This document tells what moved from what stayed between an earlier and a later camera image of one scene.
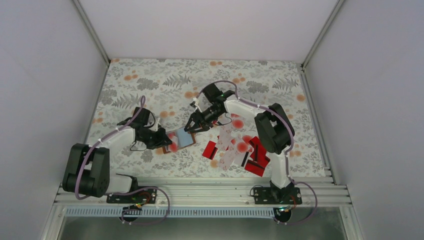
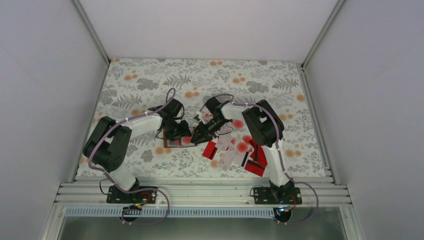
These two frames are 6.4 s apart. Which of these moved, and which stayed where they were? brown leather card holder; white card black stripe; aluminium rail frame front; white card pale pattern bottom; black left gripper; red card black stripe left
Moved: black left gripper; brown leather card holder
Stayed: white card pale pattern bottom; white card black stripe; red card black stripe left; aluminium rail frame front
